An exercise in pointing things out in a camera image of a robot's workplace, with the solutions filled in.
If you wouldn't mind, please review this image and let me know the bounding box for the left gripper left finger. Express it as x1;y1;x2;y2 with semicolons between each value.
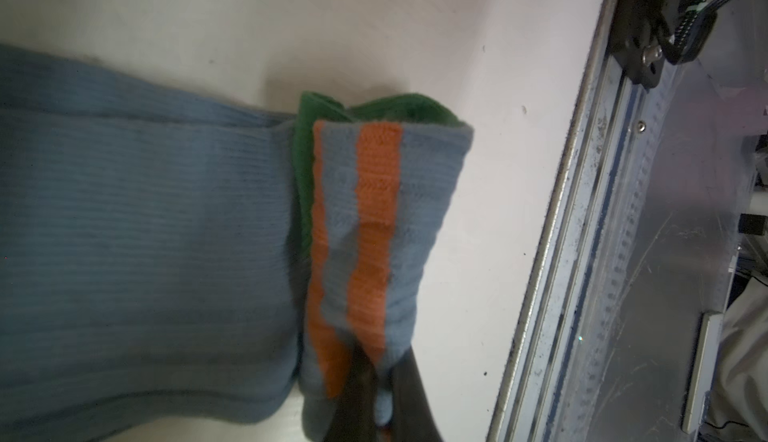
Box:
323;345;378;442

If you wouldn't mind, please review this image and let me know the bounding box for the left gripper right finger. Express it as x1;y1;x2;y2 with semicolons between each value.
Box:
390;348;443;442

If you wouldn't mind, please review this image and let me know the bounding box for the blue striped sock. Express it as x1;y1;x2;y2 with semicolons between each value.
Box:
1;46;473;441

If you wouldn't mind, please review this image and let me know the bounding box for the aluminium front rail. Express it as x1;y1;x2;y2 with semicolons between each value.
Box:
487;0;767;441

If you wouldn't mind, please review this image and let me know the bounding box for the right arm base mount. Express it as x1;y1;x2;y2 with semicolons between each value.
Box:
608;0;717;90

